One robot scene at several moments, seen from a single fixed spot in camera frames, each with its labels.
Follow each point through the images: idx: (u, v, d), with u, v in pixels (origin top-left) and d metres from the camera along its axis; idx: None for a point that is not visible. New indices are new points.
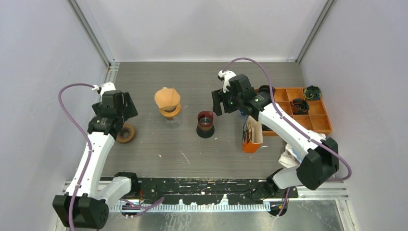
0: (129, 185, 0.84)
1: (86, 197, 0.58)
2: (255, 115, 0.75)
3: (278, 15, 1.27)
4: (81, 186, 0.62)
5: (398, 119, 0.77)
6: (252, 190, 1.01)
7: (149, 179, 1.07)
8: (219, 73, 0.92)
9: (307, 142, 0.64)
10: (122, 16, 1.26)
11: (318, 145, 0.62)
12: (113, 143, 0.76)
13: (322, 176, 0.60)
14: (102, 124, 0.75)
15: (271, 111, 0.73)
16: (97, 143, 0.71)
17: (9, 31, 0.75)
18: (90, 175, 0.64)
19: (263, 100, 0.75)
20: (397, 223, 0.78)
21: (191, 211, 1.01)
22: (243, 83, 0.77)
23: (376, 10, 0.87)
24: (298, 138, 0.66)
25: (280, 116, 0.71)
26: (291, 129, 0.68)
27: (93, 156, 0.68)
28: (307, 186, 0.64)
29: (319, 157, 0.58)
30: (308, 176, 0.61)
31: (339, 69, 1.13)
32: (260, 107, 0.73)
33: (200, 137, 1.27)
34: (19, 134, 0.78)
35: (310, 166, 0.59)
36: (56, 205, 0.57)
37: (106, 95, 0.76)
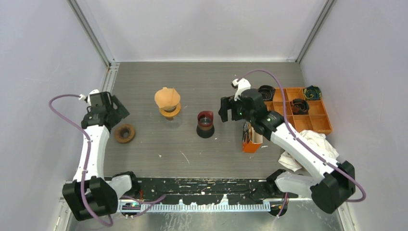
0: (130, 181, 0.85)
1: (95, 179, 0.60)
2: (267, 135, 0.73)
3: (278, 15, 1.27)
4: (87, 171, 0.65)
5: (398, 119, 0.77)
6: (252, 190, 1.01)
7: (149, 179, 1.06)
8: (233, 82, 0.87)
9: (323, 165, 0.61)
10: (122, 16, 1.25)
11: (334, 169, 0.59)
12: (108, 136, 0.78)
13: (338, 200, 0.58)
14: (94, 119, 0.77)
15: (284, 131, 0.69)
16: (95, 134, 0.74)
17: (8, 31, 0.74)
18: (94, 160, 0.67)
19: (276, 120, 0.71)
20: (397, 223, 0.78)
21: (191, 211, 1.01)
22: (257, 101, 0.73)
23: (376, 11, 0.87)
24: (312, 161, 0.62)
25: (293, 136, 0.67)
26: (305, 151, 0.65)
27: (93, 145, 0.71)
28: (322, 209, 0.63)
29: (336, 182, 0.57)
30: (324, 199, 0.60)
31: (340, 69, 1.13)
32: (272, 127, 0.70)
33: (200, 137, 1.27)
34: (19, 134, 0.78)
35: (326, 190, 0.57)
36: (66, 194, 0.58)
37: (94, 95, 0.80)
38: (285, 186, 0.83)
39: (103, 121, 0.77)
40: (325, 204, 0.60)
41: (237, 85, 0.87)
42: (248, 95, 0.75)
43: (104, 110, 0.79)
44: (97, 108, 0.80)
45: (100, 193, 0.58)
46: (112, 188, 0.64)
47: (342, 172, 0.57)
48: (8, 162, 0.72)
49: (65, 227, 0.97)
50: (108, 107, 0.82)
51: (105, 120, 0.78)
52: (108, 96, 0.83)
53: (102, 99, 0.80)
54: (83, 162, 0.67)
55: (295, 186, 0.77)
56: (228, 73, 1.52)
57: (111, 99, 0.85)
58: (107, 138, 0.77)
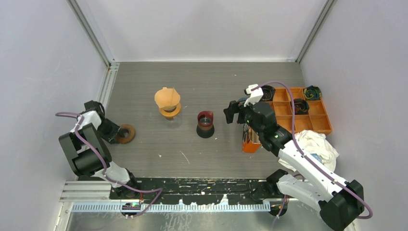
0: (126, 171, 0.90)
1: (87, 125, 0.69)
2: (274, 151, 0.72)
3: (278, 15, 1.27)
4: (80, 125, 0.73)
5: (398, 119, 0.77)
6: (253, 190, 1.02)
7: (149, 179, 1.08)
8: (247, 89, 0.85)
9: (331, 184, 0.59)
10: (122, 16, 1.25)
11: (343, 188, 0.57)
12: (99, 122, 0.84)
13: (347, 218, 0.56)
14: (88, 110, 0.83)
15: (291, 148, 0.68)
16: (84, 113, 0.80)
17: (9, 31, 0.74)
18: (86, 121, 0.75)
19: (284, 137, 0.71)
20: (397, 223, 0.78)
21: (191, 211, 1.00)
22: (270, 119, 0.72)
23: (377, 10, 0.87)
24: (321, 179, 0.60)
25: (301, 154, 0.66)
26: (313, 169, 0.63)
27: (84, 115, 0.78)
28: (331, 226, 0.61)
29: (344, 201, 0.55)
30: (334, 217, 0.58)
31: (339, 69, 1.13)
32: (280, 144, 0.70)
33: (200, 137, 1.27)
34: (19, 135, 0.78)
35: (335, 210, 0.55)
36: (63, 140, 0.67)
37: (88, 101, 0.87)
38: (288, 191, 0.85)
39: (96, 112, 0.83)
40: (335, 223, 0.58)
41: (249, 94, 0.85)
42: (261, 111, 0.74)
43: (94, 109, 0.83)
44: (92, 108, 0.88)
45: (92, 133, 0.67)
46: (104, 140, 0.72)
47: (350, 191, 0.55)
48: (8, 161, 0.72)
49: (65, 227, 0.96)
50: (99, 109, 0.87)
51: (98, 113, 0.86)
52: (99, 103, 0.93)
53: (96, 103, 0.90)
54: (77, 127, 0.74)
55: (300, 195, 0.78)
56: (228, 73, 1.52)
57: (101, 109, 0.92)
58: (96, 122, 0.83)
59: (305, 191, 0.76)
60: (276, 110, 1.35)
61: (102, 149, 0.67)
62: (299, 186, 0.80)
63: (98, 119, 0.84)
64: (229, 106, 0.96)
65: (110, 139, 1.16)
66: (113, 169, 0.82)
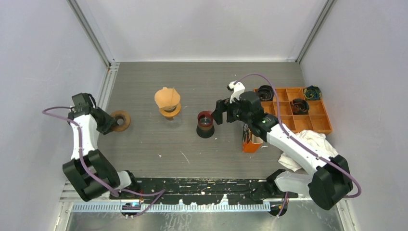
0: (128, 174, 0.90)
1: (94, 152, 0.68)
2: (263, 136, 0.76)
3: (278, 15, 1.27)
4: (83, 148, 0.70)
5: (398, 119, 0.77)
6: (253, 190, 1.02)
7: (149, 179, 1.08)
8: (230, 84, 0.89)
9: (315, 160, 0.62)
10: (122, 16, 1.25)
11: (326, 162, 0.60)
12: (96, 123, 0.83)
13: (335, 195, 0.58)
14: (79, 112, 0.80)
15: (278, 131, 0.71)
16: (82, 121, 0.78)
17: (9, 31, 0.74)
18: (88, 139, 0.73)
19: (271, 121, 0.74)
20: (397, 223, 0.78)
21: (191, 211, 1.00)
22: (255, 104, 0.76)
23: (377, 11, 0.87)
24: (306, 156, 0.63)
25: (286, 135, 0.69)
26: (298, 148, 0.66)
27: (83, 129, 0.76)
28: (321, 207, 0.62)
29: (328, 174, 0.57)
30: (322, 195, 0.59)
31: (339, 69, 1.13)
32: (267, 128, 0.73)
33: (200, 137, 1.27)
34: (19, 135, 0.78)
35: (321, 185, 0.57)
36: (68, 171, 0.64)
37: (76, 96, 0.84)
38: (286, 186, 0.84)
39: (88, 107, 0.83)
40: (323, 201, 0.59)
41: (233, 89, 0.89)
42: (248, 99, 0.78)
43: (85, 104, 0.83)
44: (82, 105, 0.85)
45: (100, 162, 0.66)
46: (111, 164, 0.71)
47: (334, 165, 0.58)
48: (8, 161, 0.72)
49: (65, 227, 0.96)
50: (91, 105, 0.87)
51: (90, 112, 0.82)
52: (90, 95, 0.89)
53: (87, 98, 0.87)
54: (78, 144, 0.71)
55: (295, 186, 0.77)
56: (228, 73, 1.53)
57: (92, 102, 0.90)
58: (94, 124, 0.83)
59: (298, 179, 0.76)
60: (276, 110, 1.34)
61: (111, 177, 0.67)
62: (293, 176, 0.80)
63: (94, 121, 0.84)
64: (217, 106, 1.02)
65: (105, 131, 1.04)
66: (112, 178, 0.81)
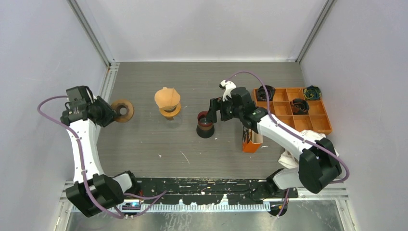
0: (129, 178, 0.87)
1: (98, 177, 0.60)
2: (254, 128, 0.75)
3: (278, 15, 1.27)
4: (87, 171, 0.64)
5: (397, 119, 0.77)
6: (252, 190, 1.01)
7: (149, 179, 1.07)
8: (222, 83, 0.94)
9: (301, 143, 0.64)
10: (122, 16, 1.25)
11: (312, 145, 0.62)
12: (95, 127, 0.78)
13: (321, 176, 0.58)
14: (76, 114, 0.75)
15: (267, 120, 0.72)
16: (82, 131, 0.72)
17: (9, 31, 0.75)
18: (91, 158, 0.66)
19: (261, 113, 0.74)
20: (397, 223, 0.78)
21: (191, 211, 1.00)
22: (245, 98, 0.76)
23: (376, 11, 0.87)
24: (292, 140, 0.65)
25: (275, 123, 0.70)
26: (286, 134, 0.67)
27: (83, 142, 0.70)
28: (310, 190, 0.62)
29: (314, 156, 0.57)
30: (309, 178, 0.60)
31: (339, 69, 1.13)
32: (257, 120, 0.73)
33: (201, 137, 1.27)
34: (19, 135, 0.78)
35: (307, 166, 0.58)
36: (72, 196, 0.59)
37: (71, 89, 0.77)
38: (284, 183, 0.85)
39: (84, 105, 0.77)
40: (311, 184, 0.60)
41: (225, 87, 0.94)
42: (238, 92, 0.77)
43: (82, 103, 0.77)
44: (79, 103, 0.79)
45: (107, 190, 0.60)
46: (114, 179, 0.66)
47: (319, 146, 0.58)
48: (8, 162, 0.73)
49: (65, 227, 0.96)
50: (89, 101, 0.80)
51: (87, 112, 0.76)
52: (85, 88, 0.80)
53: (82, 94, 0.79)
54: (79, 163, 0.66)
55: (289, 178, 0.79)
56: (228, 73, 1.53)
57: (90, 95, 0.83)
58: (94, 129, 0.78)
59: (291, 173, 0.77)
60: (276, 110, 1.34)
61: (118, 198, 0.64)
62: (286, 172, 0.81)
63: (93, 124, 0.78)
64: (210, 104, 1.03)
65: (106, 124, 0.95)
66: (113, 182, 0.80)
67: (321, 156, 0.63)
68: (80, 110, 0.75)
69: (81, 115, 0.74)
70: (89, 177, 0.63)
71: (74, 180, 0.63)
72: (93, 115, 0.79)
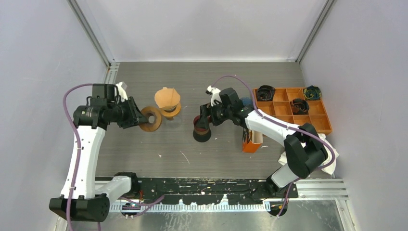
0: (129, 184, 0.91)
1: (82, 200, 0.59)
2: (243, 124, 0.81)
3: (278, 15, 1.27)
4: (75, 188, 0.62)
5: (397, 119, 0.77)
6: (253, 190, 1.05)
7: (149, 179, 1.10)
8: (208, 88, 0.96)
9: (285, 130, 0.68)
10: (123, 16, 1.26)
11: (295, 130, 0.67)
12: (104, 134, 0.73)
13: (308, 160, 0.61)
14: (88, 116, 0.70)
15: (253, 114, 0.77)
16: (86, 139, 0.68)
17: (9, 31, 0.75)
18: (83, 175, 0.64)
19: (248, 109, 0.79)
20: (398, 223, 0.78)
21: (191, 211, 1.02)
22: (232, 96, 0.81)
23: (376, 10, 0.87)
24: (277, 129, 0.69)
25: (261, 116, 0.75)
26: (272, 125, 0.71)
27: (82, 154, 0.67)
28: (300, 176, 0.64)
29: (297, 140, 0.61)
30: (296, 163, 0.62)
31: (339, 69, 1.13)
32: (245, 115, 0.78)
33: (197, 141, 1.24)
34: (19, 135, 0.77)
35: (291, 150, 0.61)
36: (54, 208, 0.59)
37: (97, 85, 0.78)
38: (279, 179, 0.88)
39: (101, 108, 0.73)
40: (299, 168, 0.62)
41: (211, 92, 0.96)
42: (225, 92, 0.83)
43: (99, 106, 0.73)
44: (98, 102, 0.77)
45: (87, 213, 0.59)
46: (101, 198, 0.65)
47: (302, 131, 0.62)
48: (8, 162, 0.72)
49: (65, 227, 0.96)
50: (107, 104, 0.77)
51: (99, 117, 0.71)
52: (112, 89, 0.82)
53: (106, 94, 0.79)
54: (72, 175, 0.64)
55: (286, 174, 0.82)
56: (228, 73, 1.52)
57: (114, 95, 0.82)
58: (101, 137, 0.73)
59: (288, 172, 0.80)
60: (276, 110, 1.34)
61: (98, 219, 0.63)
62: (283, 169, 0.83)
63: (102, 132, 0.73)
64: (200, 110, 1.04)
65: (125, 126, 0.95)
66: (108, 186, 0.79)
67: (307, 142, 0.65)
68: (93, 113, 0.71)
69: (92, 119, 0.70)
70: (75, 196, 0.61)
71: (61, 193, 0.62)
72: (105, 121, 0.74)
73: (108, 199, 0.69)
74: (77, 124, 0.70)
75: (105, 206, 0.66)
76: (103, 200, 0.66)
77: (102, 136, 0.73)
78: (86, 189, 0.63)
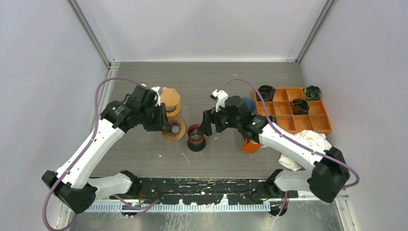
0: (127, 187, 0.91)
1: (67, 188, 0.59)
2: (255, 138, 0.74)
3: (278, 15, 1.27)
4: (69, 173, 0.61)
5: (397, 119, 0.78)
6: (252, 190, 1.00)
7: (149, 179, 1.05)
8: (213, 93, 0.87)
9: (312, 155, 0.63)
10: (123, 16, 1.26)
11: (323, 157, 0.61)
12: (121, 136, 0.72)
13: (335, 187, 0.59)
14: (115, 114, 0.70)
15: (269, 131, 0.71)
16: (102, 134, 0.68)
17: (9, 32, 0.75)
18: (81, 165, 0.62)
19: (261, 123, 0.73)
20: (397, 223, 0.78)
21: (191, 211, 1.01)
22: (241, 108, 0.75)
23: (376, 11, 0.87)
24: (301, 153, 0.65)
25: (279, 134, 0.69)
26: (293, 145, 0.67)
27: (92, 146, 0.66)
28: (323, 199, 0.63)
29: (326, 169, 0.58)
30: (322, 189, 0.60)
31: (339, 69, 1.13)
32: (259, 130, 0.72)
33: (193, 151, 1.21)
34: (19, 135, 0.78)
35: (320, 180, 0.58)
36: (44, 180, 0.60)
37: (140, 88, 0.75)
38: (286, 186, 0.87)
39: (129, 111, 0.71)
40: (325, 194, 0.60)
41: (217, 97, 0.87)
42: (232, 102, 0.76)
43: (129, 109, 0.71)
44: (133, 104, 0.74)
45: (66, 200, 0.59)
46: (86, 193, 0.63)
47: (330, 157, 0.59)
48: (9, 161, 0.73)
49: (65, 227, 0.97)
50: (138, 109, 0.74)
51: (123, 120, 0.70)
52: (151, 96, 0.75)
53: (143, 98, 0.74)
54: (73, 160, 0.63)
55: (294, 184, 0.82)
56: (228, 73, 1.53)
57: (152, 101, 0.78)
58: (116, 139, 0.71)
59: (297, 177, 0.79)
60: (276, 110, 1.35)
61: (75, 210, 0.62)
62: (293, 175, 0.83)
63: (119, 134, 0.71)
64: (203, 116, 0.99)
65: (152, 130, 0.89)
66: (105, 182, 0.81)
67: (329, 165, 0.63)
68: (121, 113, 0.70)
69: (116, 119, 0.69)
70: (64, 181, 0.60)
71: (56, 171, 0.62)
72: (127, 123, 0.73)
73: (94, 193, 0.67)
74: (102, 116, 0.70)
75: (89, 199, 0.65)
76: (88, 194, 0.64)
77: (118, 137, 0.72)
78: (76, 179, 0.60)
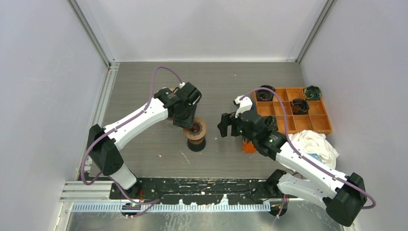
0: (129, 185, 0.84)
1: (110, 143, 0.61)
2: (271, 156, 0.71)
3: (278, 15, 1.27)
4: (116, 131, 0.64)
5: (397, 119, 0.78)
6: (253, 190, 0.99)
7: (149, 178, 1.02)
8: (235, 99, 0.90)
9: (332, 181, 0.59)
10: (123, 16, 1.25)
11: (345, 183, 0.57)
12: (163, 119, 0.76)
13: (354, 212, 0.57)
14: (168, 97, 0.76)
15: (287, 150, 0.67)
16: (152, 109, 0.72)
17: (9, 31, 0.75)
18: (128, 128, 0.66)
19: (278, 140, 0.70)
20: (397, 223, 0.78)
21: (191, 211, 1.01)
22: (258, 124, 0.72)
23: (377, 10, 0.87)
24: (322, 177, 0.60)
25: (299, 155, 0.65)
26: (311, 168, 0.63)
27: (142, 116, 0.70)
28: (340, 222, 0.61)
29: (348, 196, 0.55)
30: (341, 214, 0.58)
31: (339, 69, 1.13)
32: (276, 148, 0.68)
33: (192, 151, 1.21)
34: (19, 135, 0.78)
35: (341, 207, 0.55)
36: (90, 131, 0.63)
37: (189, 85, 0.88)
38: (290, 190, 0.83)
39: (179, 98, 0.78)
40: (344, 219, 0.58)
41: (239, 104, 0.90)
42: (249, 118, 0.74)
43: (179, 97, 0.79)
44: (181, 95, 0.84)
45: (104, 155, 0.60)
46: (120, 157, 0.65)
47: (352, 185, 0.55)
48: (9, 161, 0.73)
49: (65, 227, 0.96)
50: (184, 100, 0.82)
51: (173, 103, 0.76)
52: (196, 95, 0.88)
53: (189, 94, 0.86)
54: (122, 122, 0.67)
55: (301, 193, 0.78)
56: (228, 73, 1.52)
57: (195, 99, 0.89)
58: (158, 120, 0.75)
59: (307, 189, 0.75)
60: (277, 110, 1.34)
61: (103, 168, 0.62)
62: (300, 185, 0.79)
63: (163, 115, 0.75)
64: (222, 119, 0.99)
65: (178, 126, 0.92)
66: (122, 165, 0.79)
67: None
68: (172, 98, 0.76)
69: (168, 100, 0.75)
70: (109, 135, 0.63)
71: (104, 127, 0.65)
72: (173, 109, 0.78)
73: (122, 163, 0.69)
74: (155, 96, 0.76)
75: (118, 164, 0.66)
76: (118, 160, 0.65)
77: (160, 119, 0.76)
78: (121, 138, 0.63)
